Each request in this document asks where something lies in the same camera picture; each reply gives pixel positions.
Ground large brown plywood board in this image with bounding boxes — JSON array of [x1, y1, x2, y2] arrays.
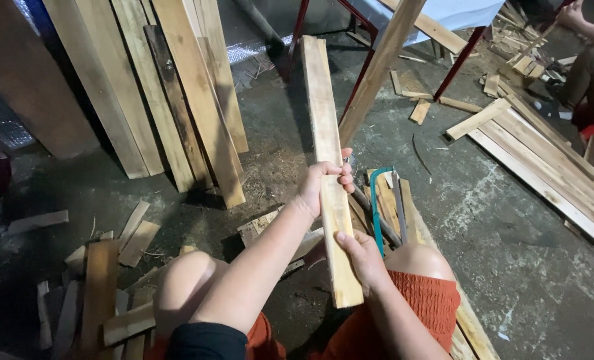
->
[[0, 0, 101, 161]]

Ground long plank under leg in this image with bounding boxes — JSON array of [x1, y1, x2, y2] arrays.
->
[[411, 210, 500, 360]]

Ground person's orange shorts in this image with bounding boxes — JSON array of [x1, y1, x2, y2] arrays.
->
[[144, 270, 461, 360]]

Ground pile of wood scrap boards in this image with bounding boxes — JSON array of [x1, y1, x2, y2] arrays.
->
[[0, 200, 164, 360]]

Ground person's right hand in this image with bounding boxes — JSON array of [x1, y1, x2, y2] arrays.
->
[[335, 230, 393, 297]]

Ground thin wooden strip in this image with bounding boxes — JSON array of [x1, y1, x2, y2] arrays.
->
[[438, 96, 483, 114]]

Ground stack of long floor planks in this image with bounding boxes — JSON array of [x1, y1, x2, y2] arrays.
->
[[446, 94, 594, 247]]

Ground person's left hand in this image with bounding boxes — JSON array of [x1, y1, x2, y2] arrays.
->
[[296, 147, 355, 219]]

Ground person's black sleeve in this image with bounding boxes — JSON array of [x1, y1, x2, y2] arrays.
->
[[166, 322, 249, 360]]

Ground red frame table, white top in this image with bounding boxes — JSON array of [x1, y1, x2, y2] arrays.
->
[[286, 0, 507, 126]]

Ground dark wooden stick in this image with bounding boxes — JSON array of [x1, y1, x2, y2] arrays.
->
[[351, 184, 403, 248]]

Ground wooden plank on table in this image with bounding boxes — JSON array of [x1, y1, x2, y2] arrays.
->
[[377, 0, 470, 56]]

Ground silver bubble foil sheet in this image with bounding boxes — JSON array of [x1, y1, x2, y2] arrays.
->
[[0, 75, 37, 150]]

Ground grey pipe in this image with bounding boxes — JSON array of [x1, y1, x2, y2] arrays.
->
[[232, 0, 286, 57]]

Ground long pale wooden plank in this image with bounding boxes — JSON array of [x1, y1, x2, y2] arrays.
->
[[301, 35, 364, 309]]

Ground wooden boards under saw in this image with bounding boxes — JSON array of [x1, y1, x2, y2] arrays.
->
[[348, 168, 423, 247]]

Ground short wooden offcut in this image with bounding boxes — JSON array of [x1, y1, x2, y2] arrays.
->
[[409, 99, 432, 126]]

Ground row of leaning wooden planks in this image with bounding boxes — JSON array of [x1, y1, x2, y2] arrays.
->
[[42, 0, 250, 210]]

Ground long wooden beam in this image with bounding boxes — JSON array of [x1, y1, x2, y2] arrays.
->
[[338, 0, 427, 149]]

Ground heap of small wood offcuts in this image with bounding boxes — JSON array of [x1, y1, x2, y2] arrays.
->
[[481, 0, 580, 99]]

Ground teal frame hand saw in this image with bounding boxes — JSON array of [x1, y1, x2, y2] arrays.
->
[[369, 166, 408, 257]]

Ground small nailed wooden pallet piece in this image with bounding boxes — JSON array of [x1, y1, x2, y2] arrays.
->
[[236, 206, 325, 263]]

